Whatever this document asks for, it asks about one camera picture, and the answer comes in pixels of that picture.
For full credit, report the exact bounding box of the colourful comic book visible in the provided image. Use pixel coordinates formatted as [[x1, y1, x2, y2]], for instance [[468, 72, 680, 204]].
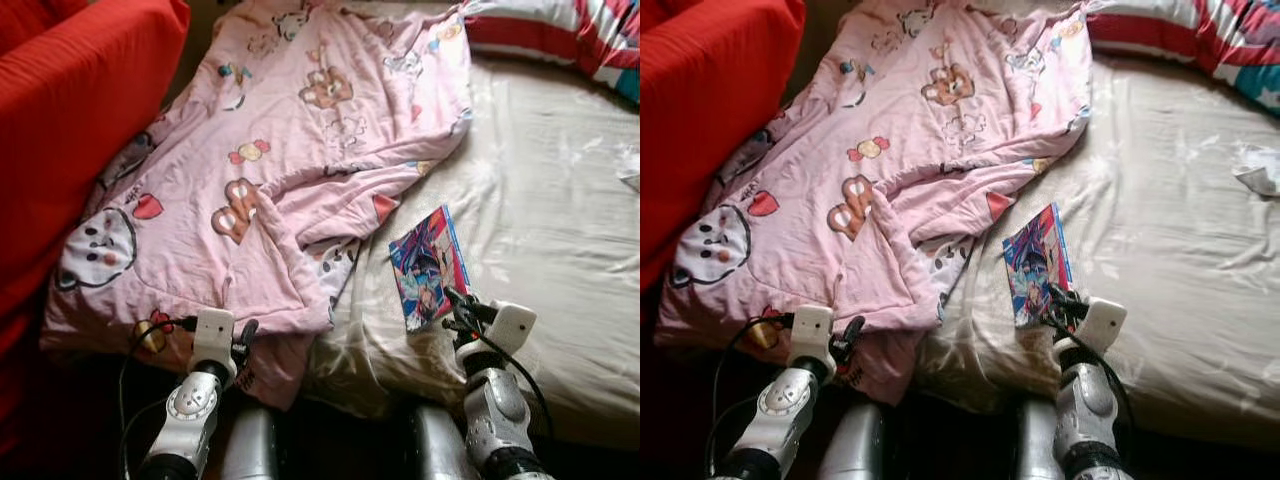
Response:
[[1002, 203, 1076, 329], [388, 205, 471, 334]]

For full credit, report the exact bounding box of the pink cartoon print quilt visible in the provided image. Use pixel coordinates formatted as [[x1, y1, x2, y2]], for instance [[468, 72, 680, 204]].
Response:
[[40, 0, 476, 411], [655, 0, 1093, 406]]

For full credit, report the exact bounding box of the silver left robot leg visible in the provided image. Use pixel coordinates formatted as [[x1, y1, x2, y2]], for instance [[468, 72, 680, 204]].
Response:
[[818, 400, 886, 480], [220, 405, 281, 480]]

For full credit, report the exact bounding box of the silver robot leg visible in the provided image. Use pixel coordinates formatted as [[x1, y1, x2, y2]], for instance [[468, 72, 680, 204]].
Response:
[[220, 405, 281, 480], [1015, 398, 1061, 480], [405, 400, 471, 480], [818, 400, 886, 480]]

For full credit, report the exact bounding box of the silver right robot leg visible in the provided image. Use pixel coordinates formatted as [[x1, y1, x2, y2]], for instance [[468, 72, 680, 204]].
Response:
[[405, 400, 471, 480], [1015, 398, 1061, 480]]

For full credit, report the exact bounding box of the bed with beige sheet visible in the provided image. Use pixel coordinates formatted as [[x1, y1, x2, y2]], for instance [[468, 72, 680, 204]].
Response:
[[915, 0, 1280, 451], [305, 0, 641, 451]]

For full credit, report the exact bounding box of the white crumpled tissue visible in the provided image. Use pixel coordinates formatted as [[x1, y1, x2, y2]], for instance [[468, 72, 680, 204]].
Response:
[[1232, 143, 1280, 198], [612, 145, 641, 193]]

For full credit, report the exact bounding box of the red folded fabric mattress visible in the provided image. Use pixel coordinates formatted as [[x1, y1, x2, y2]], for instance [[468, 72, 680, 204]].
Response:
[[0, 0, 191, 446], [640, 0, 807, 441]]

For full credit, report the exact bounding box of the red white blue striped pillow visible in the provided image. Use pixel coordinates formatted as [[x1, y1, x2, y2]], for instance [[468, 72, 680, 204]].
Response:
[[462, 0, 641, 106], [1085, 0, 1280, 119]]

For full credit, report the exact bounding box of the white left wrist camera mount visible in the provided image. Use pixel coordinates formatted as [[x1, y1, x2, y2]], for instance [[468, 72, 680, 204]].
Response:
[[790, 305, 836, 369], [192, 308, 236, 373]]

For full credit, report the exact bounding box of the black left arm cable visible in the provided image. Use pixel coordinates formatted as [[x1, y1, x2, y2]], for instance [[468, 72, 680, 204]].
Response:
[[118, 315, 199, 480], [705, 313, 796, 480]]

